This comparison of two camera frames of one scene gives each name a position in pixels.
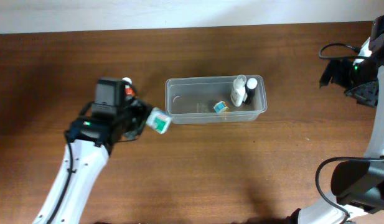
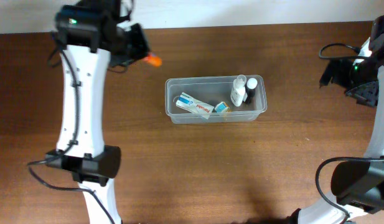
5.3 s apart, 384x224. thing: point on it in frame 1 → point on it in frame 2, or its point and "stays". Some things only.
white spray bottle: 238,94 stays
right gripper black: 335,73 stays
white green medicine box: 158,120 → 194,106
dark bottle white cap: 250,88 stays
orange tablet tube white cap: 129,89 → 152,58
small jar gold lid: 221,107 stays
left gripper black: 140,113 → 137,43
